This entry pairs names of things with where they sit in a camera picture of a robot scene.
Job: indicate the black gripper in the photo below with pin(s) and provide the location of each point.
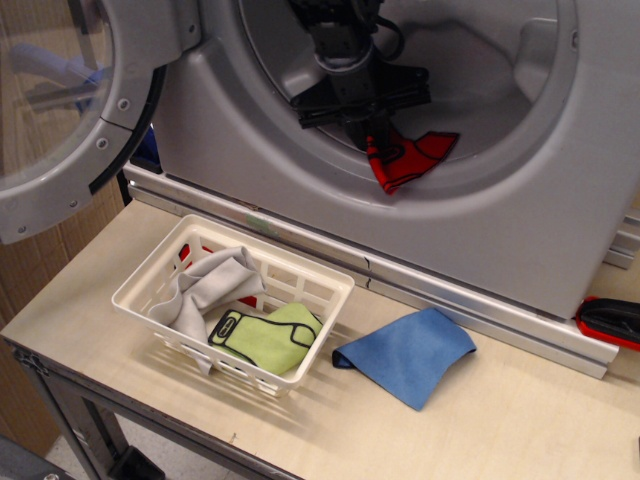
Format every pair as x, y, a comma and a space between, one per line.
354, 97

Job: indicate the red cloth with black outline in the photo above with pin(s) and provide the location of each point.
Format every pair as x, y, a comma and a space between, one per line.
402, 160

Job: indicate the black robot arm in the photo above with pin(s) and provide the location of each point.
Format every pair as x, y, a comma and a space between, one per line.
348, 34

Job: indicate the grey toy washing machine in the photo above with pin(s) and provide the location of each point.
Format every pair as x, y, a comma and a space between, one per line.
544, 98

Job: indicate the grey round machine door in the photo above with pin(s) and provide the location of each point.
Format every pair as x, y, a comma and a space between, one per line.
53, 163

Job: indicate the grey cloth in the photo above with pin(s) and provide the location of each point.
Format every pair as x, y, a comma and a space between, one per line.
187, 320

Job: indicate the white plastic basket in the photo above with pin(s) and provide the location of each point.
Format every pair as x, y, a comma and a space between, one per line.
288, 278

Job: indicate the blue cloth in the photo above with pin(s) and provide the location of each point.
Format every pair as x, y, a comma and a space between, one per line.
409, 356

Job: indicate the green cloth with black outline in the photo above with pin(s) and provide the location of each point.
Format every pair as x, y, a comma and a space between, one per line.
275, 343

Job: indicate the blue object behind door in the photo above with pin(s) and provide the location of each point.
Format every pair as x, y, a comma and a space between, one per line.
67, 83

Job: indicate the red and black tool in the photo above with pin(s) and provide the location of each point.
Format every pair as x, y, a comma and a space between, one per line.
610, 320

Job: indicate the black floor object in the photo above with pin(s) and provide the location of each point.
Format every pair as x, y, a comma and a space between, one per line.
134, 465

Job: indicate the aluminium rail base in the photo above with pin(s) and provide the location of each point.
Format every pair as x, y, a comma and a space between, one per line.
557, 340

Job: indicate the metal table frame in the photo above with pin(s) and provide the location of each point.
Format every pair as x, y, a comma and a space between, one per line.
87, 413

